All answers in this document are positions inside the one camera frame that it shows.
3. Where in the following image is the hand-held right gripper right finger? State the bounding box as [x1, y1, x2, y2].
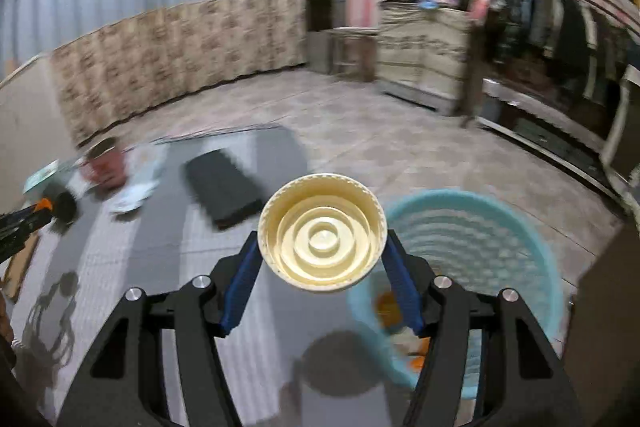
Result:
[382, 230, 586, 427]

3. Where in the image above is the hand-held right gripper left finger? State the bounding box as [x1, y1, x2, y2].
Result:
[56, 231, 263, 427]

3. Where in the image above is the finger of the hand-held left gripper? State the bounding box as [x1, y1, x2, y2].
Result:
[0, 206, 51, 258]

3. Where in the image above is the orange plastic bottle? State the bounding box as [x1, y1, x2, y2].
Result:
[376, 291, 405, 325]

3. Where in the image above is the teal plastic basket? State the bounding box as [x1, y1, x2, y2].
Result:
[347, 189, 566, 400]

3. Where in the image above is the cream plastic lid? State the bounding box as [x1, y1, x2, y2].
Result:
[257, 173, 388, 294]

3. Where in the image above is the black round jar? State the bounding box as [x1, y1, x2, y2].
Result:
[42, 189, 78, 228]

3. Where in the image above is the teal cardboard box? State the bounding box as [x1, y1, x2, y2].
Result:
[22, 159, 61, 195]

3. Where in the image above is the white cabinet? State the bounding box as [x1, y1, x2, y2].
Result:
[0, 54, 76, 212]

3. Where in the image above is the black flat case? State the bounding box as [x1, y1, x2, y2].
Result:
[184, 147, 266, 230]

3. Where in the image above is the red mug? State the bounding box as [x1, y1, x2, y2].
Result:
[80, 137, 128, 192]

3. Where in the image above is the white and blue packet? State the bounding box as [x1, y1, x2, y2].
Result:
[109, 144, 166, 214]

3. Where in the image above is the dark wooden furniture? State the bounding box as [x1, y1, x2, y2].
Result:
[565, 222, 640, 427]

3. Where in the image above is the low bench with lace cloth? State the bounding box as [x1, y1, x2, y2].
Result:
[475, 77, 631, 202]

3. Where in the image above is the cloth-covered cabinet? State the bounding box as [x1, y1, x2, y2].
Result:
[376, 0, 476, 115]

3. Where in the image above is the wooden stool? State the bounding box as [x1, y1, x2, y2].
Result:
[327, 27, 378, 82]

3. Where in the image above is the grey water dispenser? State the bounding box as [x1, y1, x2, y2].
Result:
[305, 0, 348, 75]

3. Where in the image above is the clothes rack with garments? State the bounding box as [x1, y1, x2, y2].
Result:
[480, 0, 640, 108]

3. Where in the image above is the white chair frame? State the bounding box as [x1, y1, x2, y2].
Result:
[600, 67, 640, 212]

